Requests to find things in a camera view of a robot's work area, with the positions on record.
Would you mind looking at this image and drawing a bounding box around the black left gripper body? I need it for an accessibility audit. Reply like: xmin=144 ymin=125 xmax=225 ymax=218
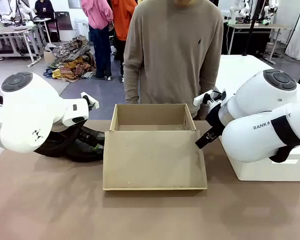
xmin=78 ymin=131 xmax=93 ymax=145

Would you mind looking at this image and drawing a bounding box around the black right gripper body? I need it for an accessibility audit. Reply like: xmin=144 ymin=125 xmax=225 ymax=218
xmin=205 ymin=101 xmax=227 ymax=137

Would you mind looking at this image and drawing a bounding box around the person's right forearm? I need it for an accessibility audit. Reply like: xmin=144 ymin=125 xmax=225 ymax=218
xmin=122 ymin=59 xmax=143 ymax=105

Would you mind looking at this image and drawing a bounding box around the person's left forearm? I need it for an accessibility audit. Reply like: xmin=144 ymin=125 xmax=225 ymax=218
xmin=198 ymin=69 xmax=220 ymax=121

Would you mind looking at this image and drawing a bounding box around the cardboard shoe box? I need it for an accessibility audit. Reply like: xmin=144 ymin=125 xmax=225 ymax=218
xmin=102 ymin=103 xmax=208 ymax=192

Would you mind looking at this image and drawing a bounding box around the small cardboard box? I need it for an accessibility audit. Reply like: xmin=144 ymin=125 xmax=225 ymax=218
xmin=43 ymin=50 xmax=55 ymax=68

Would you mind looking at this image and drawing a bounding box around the person in beige sweater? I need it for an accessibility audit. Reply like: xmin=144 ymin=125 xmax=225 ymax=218
xmin=122 ymin=0 xmax=225 ymax=121

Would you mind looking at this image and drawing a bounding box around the pile of patterned clothes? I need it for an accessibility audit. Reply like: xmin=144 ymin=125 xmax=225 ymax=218
xmin=43 ymin=35 xmax=98 ymax=84

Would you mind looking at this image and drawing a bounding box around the black tripod pole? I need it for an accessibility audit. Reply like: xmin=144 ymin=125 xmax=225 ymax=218
xmin=241 ymin=0 xmax=260 ymax=57

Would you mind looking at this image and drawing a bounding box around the person in pink hoodie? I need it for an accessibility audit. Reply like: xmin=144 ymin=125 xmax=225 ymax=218
xmin=81 ymin=0 xmax=115 ymax=80

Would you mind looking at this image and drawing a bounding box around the white work table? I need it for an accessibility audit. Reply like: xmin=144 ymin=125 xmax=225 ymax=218
xmin=226 ymin=22 xmax=294 ymax=65

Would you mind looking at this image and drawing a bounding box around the white waste bin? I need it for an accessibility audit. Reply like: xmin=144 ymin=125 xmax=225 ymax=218
xmin=75 ymin=21 xmax=90 ymax=39

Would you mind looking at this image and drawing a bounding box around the person in orange jacket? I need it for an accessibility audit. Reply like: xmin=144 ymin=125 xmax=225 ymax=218
xmin=110 ymin=0 xmax=139 ymax=83

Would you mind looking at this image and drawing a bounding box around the grey metal work table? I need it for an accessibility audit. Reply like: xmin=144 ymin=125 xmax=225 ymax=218
xmin=0 ymin=24 xmax=43 ymax=68

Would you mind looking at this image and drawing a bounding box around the seated person in black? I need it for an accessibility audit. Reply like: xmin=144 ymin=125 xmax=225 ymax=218
xmin=33 ymin=0 xmax=56 ymax=20

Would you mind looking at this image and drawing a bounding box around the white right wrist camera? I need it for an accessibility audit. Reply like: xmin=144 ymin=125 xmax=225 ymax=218
xmin=193 ymin=88 xmax=227 ymax=107

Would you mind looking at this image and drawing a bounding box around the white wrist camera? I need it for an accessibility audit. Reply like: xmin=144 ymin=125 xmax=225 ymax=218
xmin=80 ymin=91 xmax=100 ymax=110
xmin=193 ymin=88 xmax=227 ymax=107

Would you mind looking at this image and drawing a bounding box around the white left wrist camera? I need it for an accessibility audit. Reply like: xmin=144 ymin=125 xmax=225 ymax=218
xmin=80 ymin=91 xmax=100 ymax=110

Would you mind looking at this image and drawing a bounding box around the black right arm cable sleeve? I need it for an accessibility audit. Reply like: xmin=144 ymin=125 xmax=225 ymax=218
xmin=268 ymin=113 xmax=300 ymax=164

